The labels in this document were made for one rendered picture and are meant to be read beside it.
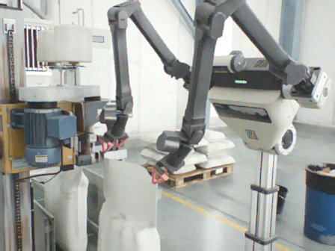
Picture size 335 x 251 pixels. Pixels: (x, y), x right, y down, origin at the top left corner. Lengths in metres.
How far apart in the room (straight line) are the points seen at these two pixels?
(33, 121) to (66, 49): 0.33
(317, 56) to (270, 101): 8.61
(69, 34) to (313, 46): 8.92
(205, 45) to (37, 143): 0.84
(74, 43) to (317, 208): 2.63
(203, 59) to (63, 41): 0.72
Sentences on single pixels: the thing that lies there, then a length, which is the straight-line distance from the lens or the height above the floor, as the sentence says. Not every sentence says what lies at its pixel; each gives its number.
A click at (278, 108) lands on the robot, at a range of 1.44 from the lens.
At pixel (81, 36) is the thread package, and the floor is 1.63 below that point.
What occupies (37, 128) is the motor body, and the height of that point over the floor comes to 1.25.
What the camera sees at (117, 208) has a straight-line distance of 1.62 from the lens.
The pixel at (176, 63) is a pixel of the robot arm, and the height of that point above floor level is 1.54.
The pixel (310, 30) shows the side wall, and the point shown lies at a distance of 10.18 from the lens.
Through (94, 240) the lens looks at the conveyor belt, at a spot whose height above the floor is 0.38.
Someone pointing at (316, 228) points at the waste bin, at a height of 0.13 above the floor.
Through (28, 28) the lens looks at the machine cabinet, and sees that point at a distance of 4.57.
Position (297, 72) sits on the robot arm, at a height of 1.50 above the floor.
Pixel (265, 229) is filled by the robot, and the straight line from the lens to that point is 1.82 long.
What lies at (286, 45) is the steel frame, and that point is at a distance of 10.20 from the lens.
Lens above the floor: 1.49
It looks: 9 degrees down
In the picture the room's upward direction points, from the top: 1 degrees clockwise
